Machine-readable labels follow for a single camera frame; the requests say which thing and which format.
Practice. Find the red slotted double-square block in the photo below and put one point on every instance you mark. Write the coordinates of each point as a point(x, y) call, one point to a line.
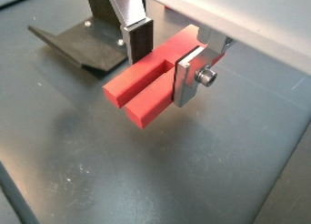
point(142, 88)

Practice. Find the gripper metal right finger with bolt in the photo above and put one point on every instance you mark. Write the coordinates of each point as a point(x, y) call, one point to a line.
point(193, 68)

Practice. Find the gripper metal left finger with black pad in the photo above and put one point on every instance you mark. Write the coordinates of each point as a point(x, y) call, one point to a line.
point(137, 28)

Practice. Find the black curved holder stand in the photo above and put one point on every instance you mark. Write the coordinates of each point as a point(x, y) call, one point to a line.
point(89, 45)

